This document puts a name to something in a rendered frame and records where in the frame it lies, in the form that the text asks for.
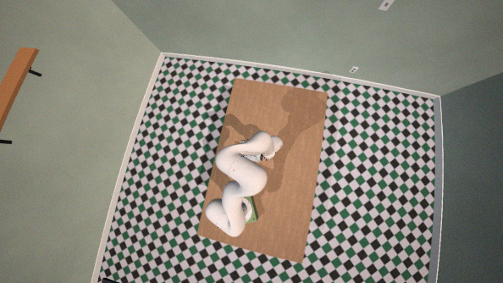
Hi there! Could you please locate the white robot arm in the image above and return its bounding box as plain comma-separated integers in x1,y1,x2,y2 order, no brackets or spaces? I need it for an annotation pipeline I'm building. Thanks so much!
205,131,283,237

